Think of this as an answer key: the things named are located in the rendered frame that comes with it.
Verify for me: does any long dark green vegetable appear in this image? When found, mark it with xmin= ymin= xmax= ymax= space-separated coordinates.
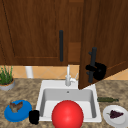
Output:
xmin=97 ymin=96 xmax=120 ymax=103

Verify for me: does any brown wooden cupboard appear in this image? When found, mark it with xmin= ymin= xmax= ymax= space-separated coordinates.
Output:
xmin=0 ymin=0 xmax=128 ymax=91

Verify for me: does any white sink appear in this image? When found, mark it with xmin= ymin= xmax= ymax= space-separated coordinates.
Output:
xmin=35 ymin=79 xmax=103 ymax=125

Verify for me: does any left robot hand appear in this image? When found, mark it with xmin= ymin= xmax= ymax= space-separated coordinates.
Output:
xmin=28 ymin=109 xmax=41 ymax=125

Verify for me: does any blue plate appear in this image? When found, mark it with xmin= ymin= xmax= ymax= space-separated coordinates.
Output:
xmin=4 ymin=99 xmax=33 ymax=121

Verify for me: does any dark purple food piece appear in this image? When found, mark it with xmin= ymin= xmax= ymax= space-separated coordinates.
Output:
xmin=106 ymin=109 xmax=125 ymax=120

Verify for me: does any white upright thing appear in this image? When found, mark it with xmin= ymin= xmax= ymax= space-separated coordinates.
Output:
xmin=25 ymin=65 xmax=35 ymax=80

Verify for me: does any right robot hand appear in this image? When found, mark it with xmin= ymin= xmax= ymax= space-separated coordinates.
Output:
xmin=85 ymin=61 xmax=108 ymax=83

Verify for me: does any red ball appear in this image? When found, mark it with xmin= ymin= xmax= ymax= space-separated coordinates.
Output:
xmin=51 ymin=99 xmax=85 ymax=128

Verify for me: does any green plant in grey pot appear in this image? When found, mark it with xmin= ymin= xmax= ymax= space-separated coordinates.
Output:
xmin=0 ymin=65 xmax=16 ymax=92

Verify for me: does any white tap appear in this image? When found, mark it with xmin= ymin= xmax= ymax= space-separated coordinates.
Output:
xmin=64 ymin=64 xmax=80 ymax=88

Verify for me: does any brown food piece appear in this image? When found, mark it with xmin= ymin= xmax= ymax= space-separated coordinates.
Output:
xmin=9 ymin=101 xmax=25 ymax=113

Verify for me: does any white plate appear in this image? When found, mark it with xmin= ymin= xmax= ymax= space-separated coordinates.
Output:
xmin=102 ymin=104 xmax=128 ymax=128

